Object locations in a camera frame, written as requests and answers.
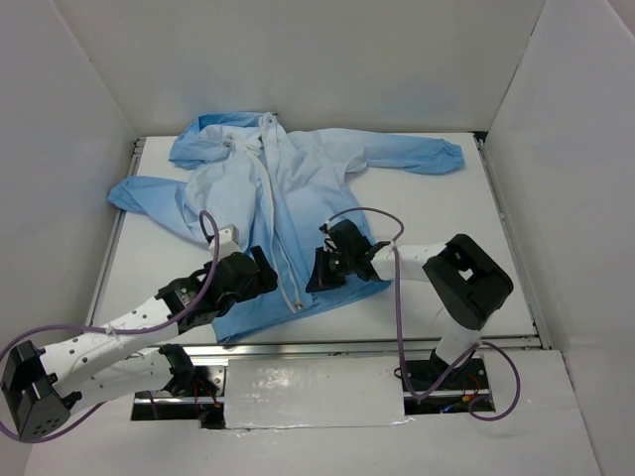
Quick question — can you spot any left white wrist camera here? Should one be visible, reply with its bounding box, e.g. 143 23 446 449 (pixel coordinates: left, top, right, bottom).
208 225 240 260

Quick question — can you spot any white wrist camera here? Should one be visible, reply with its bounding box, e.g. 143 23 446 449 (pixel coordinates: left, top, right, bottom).
208 225 240 260
319 221 333 249

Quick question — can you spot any light blue hooded jacket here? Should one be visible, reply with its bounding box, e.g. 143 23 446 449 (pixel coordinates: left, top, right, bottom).
108 112 464 343

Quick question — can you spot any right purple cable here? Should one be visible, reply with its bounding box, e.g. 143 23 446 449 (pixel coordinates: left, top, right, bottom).
321 206 522 422

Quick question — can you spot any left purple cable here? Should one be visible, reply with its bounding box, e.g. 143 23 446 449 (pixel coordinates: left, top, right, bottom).
0 209 222 442

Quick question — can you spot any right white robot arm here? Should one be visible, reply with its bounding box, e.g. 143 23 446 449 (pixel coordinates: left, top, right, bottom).
307 219 514 401

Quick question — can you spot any white foam block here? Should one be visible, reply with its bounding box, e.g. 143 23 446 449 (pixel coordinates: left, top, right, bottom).
224 356 405 429

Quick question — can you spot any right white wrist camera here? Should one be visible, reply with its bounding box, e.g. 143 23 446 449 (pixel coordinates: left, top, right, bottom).
319 221 333 249

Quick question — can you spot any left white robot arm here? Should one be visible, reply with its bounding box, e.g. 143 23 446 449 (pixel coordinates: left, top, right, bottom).
1 247 278 443

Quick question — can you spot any purple cable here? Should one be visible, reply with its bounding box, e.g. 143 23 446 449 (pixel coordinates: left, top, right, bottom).
321 206 522 422
0 209 222 442

